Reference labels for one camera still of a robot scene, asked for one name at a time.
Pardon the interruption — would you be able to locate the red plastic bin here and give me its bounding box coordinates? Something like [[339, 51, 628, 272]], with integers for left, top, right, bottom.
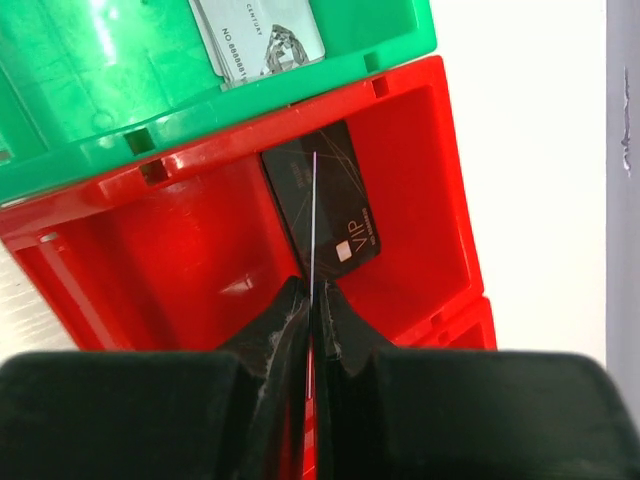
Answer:
[[0, 54, 485, 480], [393, 297, 497, 350]]

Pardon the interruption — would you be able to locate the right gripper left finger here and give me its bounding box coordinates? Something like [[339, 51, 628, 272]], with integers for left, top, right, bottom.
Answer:
[[1, 277, 309, 479]]

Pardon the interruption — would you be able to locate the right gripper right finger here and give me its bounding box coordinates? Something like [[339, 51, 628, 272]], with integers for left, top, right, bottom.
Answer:
[[312, 282, 639, 479]]

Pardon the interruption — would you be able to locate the silver VIP card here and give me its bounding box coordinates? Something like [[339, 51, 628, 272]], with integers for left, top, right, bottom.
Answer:
[[190, 1, 325, 90]]

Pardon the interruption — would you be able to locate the green plastic bin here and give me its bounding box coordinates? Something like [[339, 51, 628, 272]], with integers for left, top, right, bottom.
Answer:
[[1, 1, 437, 204]]

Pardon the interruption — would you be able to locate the dark grey card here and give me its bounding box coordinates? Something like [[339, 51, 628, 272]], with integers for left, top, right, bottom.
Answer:
[[306, 150, 317, 400]]

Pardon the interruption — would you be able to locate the black card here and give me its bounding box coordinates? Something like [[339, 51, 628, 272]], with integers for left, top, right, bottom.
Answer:
[[261, 120, 381, 281]]

